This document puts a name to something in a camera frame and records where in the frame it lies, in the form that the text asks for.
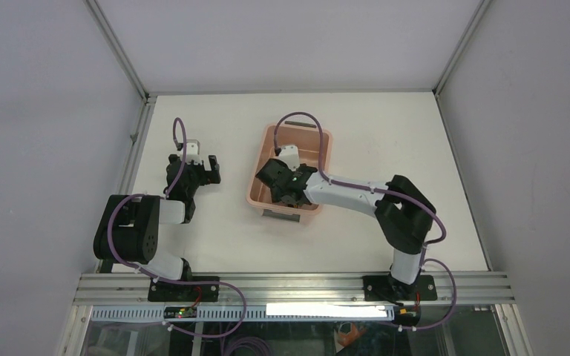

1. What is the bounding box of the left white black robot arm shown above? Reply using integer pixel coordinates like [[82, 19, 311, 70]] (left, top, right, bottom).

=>
[[93, 154, 221, 301]]

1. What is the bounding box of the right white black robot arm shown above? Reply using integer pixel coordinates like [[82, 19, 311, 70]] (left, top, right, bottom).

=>
[[255, 158, 439, 300]]

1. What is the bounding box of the pink plastic bin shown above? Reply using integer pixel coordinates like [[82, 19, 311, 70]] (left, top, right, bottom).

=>
[[246, 121, 333, 223]]

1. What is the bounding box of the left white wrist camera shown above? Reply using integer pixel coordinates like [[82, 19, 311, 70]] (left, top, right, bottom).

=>
[[182, 139, 203, 165]]

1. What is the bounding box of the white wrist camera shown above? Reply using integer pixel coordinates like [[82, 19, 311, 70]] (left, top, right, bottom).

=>
[[182, 139, 203, 165], [276, 145, 300, 171]]

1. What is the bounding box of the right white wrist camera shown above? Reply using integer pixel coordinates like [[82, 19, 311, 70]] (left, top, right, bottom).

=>
[[276, 145, 300, 171]]

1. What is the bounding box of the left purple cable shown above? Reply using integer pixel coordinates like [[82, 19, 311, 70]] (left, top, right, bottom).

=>
[[106, 117, 248, 340]]

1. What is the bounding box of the purple cable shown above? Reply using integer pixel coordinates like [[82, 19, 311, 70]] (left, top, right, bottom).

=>
[[106, 117, 248, 340], [272, 111, 458, 332]]

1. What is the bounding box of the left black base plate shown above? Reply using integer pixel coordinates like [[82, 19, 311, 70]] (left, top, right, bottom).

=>
[[147, 275, 220, 303]]

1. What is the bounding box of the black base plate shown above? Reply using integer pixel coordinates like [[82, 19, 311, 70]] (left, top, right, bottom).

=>
[[361, 274, 438, 303], [147, 275, 220, 303]]

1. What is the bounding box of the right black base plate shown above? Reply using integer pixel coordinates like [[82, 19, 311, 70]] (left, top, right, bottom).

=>
[[361, 274, 438, 303]]

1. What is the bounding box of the white slotted cable duct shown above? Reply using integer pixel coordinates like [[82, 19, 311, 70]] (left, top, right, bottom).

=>
[[91, 303, 394, 323]]

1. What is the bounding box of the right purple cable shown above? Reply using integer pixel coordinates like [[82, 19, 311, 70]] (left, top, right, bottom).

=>
[[272, 111, 458, 332]]

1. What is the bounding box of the aluminium left frame post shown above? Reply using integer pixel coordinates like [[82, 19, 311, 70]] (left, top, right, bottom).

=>
[[83, 0, 149, 102]]

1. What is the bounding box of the aluminium frame post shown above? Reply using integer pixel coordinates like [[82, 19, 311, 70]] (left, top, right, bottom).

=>
[[83, 0, 149, 102], [432, 0, 492, 100]]

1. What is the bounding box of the aluminium front rail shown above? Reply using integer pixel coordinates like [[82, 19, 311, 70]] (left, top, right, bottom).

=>
[[73, 271, 516, 306]]

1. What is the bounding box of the aluminium right frame post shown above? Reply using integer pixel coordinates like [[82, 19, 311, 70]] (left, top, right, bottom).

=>
[[432, 0, 492, 100]]

